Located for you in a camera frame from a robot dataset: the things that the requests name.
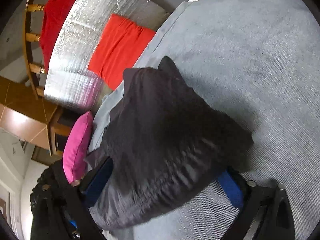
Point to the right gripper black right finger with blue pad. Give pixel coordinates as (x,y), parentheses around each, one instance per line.
(270,204)

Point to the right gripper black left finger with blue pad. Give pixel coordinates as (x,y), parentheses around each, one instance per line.
(61,210)

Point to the black puffer jacket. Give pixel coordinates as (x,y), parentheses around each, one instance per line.
(166,143)

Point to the magenta pillow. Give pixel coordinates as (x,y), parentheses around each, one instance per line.
(76,148)

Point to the wooden cabinet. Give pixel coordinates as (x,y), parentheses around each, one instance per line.
(37,121)

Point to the silver foil insulation mat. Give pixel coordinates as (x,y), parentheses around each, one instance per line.
(69,82)

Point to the red cushion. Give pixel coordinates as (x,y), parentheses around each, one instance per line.
(120,46)

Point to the red blanket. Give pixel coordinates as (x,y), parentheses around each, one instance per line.
(54,14)

